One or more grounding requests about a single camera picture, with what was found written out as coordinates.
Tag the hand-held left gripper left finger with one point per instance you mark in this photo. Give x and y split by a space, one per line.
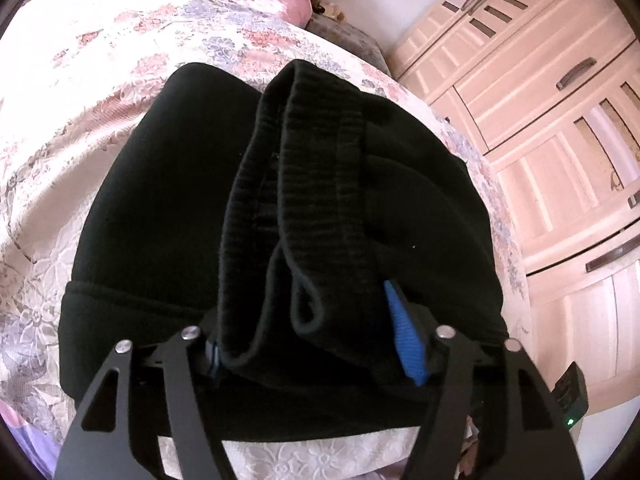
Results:
213 356

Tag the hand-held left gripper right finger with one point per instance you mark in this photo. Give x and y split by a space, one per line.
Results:
407 340

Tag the floral bed cover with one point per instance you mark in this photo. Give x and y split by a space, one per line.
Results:
75 85

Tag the purple floral sheet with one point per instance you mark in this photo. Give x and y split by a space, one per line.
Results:
25 435

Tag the black pants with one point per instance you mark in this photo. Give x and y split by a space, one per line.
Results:
175 200

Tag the light wooden wardrobe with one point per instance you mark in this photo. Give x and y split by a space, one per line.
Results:
550 135

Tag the grey bedside seat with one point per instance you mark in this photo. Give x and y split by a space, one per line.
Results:
345 37

